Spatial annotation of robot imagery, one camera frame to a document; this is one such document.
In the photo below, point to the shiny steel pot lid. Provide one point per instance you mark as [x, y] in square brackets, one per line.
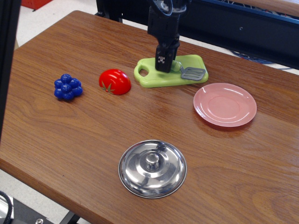
[152, 169]

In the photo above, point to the red box on floor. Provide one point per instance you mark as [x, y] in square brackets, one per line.
[34, 4]

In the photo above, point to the metal stand base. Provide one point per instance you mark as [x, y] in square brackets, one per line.
[18, 213]

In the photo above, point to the black metal frame rail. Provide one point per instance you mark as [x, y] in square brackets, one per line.
[261, 32]

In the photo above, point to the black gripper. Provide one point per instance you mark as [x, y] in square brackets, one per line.
[163, 25]

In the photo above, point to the green plastic cutting board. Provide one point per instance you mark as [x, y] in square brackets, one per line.
[146, 74]

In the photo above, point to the green handled grey spatula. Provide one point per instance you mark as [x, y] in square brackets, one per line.
[189, 73]

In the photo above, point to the blue toy grape bunch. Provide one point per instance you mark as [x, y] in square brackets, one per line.
[67, 87]

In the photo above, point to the red toy tomato half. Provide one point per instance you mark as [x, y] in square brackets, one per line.
[114, 81]

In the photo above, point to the pink plastic plate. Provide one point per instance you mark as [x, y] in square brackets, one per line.
[225, 105]

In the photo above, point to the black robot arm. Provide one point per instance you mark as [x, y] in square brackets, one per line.
[181, 5]

